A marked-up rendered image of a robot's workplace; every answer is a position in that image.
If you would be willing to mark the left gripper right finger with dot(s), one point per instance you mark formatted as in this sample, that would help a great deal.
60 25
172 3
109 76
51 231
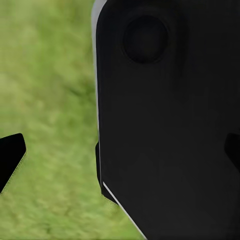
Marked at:
232 149

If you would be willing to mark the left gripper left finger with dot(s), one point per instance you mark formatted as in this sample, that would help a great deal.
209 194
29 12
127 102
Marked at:
12 150

